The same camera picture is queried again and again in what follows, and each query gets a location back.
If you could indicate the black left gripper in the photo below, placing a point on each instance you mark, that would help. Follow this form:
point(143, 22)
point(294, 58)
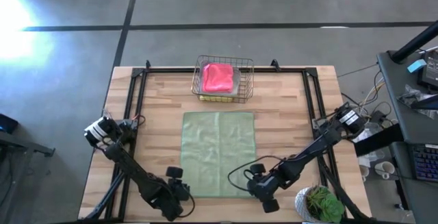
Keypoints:
point(164, 196)

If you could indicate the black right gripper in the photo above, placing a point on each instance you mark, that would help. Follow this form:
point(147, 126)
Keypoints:
point(267, 188)

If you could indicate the pale mint green towel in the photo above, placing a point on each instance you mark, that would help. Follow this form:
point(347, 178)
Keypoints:
point(219, 155)

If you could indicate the yellow microfiber towel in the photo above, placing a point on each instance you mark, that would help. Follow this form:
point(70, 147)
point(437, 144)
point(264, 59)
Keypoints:
point(215, 98)

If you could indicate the pink microfiber towel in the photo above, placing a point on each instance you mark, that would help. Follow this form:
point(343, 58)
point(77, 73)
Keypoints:
point(218, 77)

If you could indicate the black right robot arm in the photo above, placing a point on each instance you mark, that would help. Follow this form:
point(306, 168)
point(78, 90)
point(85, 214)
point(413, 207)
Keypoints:
point(315, 148)

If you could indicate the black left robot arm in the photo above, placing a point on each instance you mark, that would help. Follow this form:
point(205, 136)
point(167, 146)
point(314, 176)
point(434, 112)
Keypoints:
point(126, 164)

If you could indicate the potted succulent plant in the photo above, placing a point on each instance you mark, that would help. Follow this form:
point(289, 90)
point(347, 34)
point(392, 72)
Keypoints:
point(325, 207)

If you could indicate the white mug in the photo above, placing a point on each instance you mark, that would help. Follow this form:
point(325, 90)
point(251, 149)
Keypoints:
point(364, 172)
point(385, 169)

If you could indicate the black computer keyboard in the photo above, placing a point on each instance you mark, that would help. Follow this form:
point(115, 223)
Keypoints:
point(427, 162)

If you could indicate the grey side desk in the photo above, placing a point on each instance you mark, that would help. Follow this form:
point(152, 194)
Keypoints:
point(403, 80)

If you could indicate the clear plastic bag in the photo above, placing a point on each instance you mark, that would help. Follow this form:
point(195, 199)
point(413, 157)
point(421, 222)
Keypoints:
point(414, 95)

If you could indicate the black box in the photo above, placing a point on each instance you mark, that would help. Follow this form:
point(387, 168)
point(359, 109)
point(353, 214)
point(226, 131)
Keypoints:
point(7, 124)

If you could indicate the light blue block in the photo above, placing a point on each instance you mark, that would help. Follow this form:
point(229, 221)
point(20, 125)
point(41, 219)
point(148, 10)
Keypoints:
point(416, 65)

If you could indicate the black power adapter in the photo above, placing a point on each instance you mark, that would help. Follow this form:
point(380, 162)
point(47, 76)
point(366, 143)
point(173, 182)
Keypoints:
point(432, 70)

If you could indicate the black pole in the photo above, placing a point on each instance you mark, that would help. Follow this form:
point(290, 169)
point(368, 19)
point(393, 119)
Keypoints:
point(417, 40)

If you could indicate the black aluminium rig frame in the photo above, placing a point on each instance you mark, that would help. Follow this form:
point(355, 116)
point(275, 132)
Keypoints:
point(164, 70)

